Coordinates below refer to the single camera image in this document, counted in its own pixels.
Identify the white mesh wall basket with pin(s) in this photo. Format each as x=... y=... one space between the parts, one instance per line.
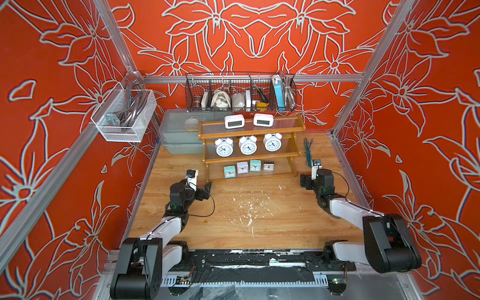
x=125 y=115

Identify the light blue box in basket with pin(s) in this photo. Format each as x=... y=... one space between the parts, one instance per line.
x=278 y=86

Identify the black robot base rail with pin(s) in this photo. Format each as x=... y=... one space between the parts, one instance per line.
x=259 y=267

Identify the white digital clock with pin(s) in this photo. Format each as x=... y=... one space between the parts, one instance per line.
x=234 y=121

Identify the green blue twist ties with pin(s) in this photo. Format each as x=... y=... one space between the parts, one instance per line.
x=307 y=146

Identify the black wire wall basket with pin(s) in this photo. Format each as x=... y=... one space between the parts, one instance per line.
x=199 y=89

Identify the white twin-bell clock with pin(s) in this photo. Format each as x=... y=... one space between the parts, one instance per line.
x=272 y=142
x=248 y=145
x=224 y=147

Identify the white square alarm clock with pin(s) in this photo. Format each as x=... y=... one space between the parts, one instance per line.
x=243 y=167

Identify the white twin-bell clock front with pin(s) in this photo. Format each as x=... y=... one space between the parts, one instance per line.
x=224 y=147

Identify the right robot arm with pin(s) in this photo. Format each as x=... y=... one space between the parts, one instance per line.
x=387 y=245

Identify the mint square alarm clock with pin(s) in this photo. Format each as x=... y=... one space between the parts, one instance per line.
x=229 y=172

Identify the translucent plastic storage box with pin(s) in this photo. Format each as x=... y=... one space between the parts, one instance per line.
x=179 y=130

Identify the wooden two-tier shelf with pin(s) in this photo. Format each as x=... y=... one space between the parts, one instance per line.
x=289 y=126

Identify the white cylinder device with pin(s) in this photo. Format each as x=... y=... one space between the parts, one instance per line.
x=263 y=120

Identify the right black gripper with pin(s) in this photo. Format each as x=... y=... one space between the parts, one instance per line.
x=308 y=180

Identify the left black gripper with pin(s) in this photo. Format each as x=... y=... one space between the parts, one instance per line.
x=199 y=197

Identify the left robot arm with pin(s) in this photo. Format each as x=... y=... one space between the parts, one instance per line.
x=144 y=260

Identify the black handled screwdriver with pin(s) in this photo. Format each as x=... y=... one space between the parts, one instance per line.
x=263 y=98

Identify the white cloth bundle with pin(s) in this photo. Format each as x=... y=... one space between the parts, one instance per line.
x=220 y=100

